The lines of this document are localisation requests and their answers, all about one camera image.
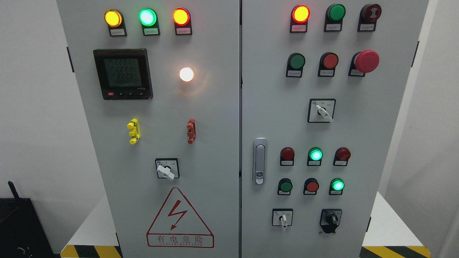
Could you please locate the yellow terminal connector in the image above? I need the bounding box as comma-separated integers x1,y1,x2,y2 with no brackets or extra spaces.
127,118,141,145

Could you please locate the red terminal connector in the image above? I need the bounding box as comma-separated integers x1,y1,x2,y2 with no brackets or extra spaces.
186,118,197,145

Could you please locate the yellow indicator light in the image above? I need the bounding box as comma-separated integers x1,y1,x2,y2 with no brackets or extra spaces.
104,9,127,37

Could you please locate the green push button lower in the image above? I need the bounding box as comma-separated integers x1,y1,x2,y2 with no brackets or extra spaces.
278,178,293,195

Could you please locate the red indicator light top left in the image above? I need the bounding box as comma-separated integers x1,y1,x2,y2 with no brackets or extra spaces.
172,7,192,35

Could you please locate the dark red buzzer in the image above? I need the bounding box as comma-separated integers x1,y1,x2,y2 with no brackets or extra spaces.
358,4,382,32

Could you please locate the red push button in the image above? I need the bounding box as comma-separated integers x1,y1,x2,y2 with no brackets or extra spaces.
303,178,320,195
318,52,339,77

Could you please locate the green push button upper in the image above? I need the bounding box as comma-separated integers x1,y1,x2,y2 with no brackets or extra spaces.
286,52,305,78

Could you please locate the lit green lamp middle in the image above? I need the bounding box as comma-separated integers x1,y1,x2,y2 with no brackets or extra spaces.
307,147,323,166

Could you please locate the white selector switch upper right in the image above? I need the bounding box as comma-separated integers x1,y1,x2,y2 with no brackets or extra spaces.
308,99,336,123

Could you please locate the white selector switch lower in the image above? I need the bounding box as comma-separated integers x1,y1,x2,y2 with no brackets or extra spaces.
271,209,293,228

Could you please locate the white indicator light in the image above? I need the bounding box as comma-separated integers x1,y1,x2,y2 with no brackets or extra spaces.
179,67,194,82

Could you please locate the black digital power meter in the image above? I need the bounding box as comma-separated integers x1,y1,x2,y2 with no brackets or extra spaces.
93,48,153,100

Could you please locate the red emergency stop button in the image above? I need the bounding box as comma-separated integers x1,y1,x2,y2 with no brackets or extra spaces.
349,49,380,77

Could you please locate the green lit button lower right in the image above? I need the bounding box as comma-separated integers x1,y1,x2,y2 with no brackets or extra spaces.
328,178,345,196

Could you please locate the white selector switch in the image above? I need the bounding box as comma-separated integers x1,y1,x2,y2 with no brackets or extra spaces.
308,99,336,123
271,209,293,228

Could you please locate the grey left cabinet door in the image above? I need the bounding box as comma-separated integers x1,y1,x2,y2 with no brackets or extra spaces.
57,0,240,258

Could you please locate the black box with antenna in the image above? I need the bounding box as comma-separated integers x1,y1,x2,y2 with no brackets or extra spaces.
0,181,55,258

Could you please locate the silver door lock handle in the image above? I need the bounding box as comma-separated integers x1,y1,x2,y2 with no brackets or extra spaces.
252,138,267,186

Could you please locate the green push button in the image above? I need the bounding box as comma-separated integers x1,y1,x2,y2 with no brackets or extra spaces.
278,178,293,195
286,52,305,78

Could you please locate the black rotary knob switch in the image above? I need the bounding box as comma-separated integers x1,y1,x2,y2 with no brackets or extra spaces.
320,209,342,234

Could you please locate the red indicator light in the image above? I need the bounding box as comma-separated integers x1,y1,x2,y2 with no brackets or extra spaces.
172,7,192,35
290,5,310,33

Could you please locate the red push button lower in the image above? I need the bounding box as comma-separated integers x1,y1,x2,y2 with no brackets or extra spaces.
303,178,320,195

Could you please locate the red indicator light top right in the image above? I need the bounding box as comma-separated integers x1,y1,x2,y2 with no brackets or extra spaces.
290,5,310,33

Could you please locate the grey right cabinet door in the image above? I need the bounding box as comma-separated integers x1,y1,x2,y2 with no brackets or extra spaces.
241,0,429,258

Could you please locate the red lamp middle right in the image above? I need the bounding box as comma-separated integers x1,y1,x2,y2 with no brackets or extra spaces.
333,147,351,166

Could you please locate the dark red lamp middle left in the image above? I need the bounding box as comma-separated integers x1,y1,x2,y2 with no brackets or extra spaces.
280,147,295,166

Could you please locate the white selector switch left door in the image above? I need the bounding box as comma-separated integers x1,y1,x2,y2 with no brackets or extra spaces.
155,158,180,180

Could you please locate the green indicator lamp top right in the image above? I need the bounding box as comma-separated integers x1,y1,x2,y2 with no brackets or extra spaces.
323,4,346,32

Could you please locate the green indicator light top left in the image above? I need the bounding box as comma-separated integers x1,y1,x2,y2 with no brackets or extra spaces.
139,8,160,36

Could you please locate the red push button upper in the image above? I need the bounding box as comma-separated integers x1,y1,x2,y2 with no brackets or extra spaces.
318,52,339,77

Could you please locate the red electric hazard sticker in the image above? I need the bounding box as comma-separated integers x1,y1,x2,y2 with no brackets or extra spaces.
146,187,214,248

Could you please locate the grey cabinet door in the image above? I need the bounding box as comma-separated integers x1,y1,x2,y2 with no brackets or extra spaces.
241,0,429,258
57,0,240,258

